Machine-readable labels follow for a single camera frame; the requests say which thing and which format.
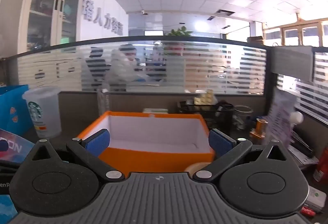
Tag black office chair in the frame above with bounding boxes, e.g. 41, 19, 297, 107
86, 47, 109, 91

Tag grey monitor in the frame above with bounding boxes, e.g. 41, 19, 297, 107
270, 46, 316, 81

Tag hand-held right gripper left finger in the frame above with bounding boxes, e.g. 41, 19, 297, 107
30, 129, 124, 184

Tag black mesh desk organizer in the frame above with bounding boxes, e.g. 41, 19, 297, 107
177, 100, 235, 133

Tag wooden window frame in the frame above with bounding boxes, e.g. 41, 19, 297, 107
263, 18, 328, 48

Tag white power bank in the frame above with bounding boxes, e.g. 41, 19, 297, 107
304, 185, 327, 212

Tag striped glass side partition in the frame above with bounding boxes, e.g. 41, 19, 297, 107
276, 52, 328, 122

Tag potted green plant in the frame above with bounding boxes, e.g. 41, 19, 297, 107
164, 26, 193, 56

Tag stack of file folders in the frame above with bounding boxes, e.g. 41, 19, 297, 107
287, 132, 320, 166

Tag translucent plastic cup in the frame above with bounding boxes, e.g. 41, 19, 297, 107
22, 86, 62, 139

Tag white flat box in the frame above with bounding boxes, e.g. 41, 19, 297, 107
142, 108, 169, 114

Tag clear glass jar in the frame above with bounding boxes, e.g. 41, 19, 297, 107
233, 106, 254, 131

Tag yellow building blocks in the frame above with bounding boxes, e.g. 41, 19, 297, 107
194, 89, 215, 106

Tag stack of cardboard boxes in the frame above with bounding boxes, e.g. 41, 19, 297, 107
184, 46, 226, 92

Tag blue paper bag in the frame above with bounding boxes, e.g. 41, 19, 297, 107
0, 85, 35, 137

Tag wall lettering sign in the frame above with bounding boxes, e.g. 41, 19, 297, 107
82, 0, 124, 36

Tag orange storage box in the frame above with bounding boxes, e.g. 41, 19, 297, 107
77, 111, 215, 179

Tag striped glass desk partition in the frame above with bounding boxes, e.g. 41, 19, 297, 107
17, 36, 267, 94

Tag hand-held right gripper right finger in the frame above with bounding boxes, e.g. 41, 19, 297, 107
193, 129, 289, 184

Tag blue printed packet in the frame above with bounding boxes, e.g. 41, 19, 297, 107
0, 194, 18, 217

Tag copper wire spool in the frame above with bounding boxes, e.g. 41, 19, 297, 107
250, 116, 268, 139

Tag red drink can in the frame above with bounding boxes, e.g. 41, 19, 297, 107
313, 147, 328, 184

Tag colourful printed box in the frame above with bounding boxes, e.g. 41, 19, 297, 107
0, 129, 35, 164

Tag printed spout pouch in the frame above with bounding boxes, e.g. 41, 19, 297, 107
266, 86, 304, 144

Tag clear plastic bottle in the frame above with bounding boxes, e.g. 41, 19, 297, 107
97, 88, 111, 118

